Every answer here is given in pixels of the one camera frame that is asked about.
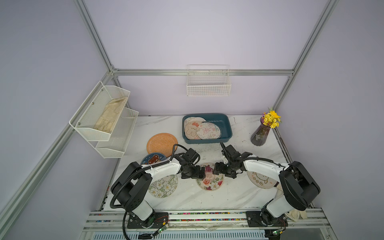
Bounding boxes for beige puppy round coaster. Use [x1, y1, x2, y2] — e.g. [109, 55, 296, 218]
[247, 172, 279, 189]

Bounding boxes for red rose round coaster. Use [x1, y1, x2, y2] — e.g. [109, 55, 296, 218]
[196, 163, 225, 191]

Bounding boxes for teal plastic storage box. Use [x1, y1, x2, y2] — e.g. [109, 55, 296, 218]
[182, 113, 233, 144]

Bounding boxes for white pink butterfly coaster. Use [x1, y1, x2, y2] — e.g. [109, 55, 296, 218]
[197, 122, 222, 140]

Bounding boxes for pink bunny bow coaster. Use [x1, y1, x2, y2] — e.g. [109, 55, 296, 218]
[184, 119, 203, 140]

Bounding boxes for green white flower bunny coaster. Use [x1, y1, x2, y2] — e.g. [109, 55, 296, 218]
[148, 175, 178, 198]

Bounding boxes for pink kitty round coaster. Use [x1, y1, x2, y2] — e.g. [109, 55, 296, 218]
[184, 117, 206, 124]

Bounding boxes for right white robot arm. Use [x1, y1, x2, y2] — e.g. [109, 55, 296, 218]
[214, 142, 321, 227]

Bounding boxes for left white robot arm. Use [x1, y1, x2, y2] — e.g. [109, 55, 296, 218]
[110, 144, 206, 223]

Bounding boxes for orange woven round coaster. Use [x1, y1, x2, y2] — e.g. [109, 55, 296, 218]
[147, 133, 178, 157]

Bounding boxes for blue denim bear coaster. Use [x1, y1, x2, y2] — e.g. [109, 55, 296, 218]
[141, 153, 167, 165]

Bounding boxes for yellow flower bunch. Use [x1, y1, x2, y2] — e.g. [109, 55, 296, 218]
[261, 108, 281, 129]

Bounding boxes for cream work gloves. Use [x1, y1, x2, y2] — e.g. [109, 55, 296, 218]
[285, 209, 308, 222]

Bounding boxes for beige cloth in shelf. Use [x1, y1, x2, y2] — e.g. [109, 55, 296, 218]
[94, 97, 128, 134]

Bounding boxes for white mesh two-tier shelf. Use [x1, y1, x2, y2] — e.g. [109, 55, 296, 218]
[69, 82, 139, 159]

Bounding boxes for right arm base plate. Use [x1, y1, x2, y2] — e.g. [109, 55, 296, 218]
[246, 205, 288, 228]

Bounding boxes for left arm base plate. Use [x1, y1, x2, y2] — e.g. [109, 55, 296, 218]
[125, 211, 169, 229]

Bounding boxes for white wire wall basket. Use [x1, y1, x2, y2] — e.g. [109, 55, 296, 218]
[187, 65, 232, 97]

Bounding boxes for aluminium mounting rail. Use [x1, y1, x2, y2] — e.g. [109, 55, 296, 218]
[83, 208, 331, 232]

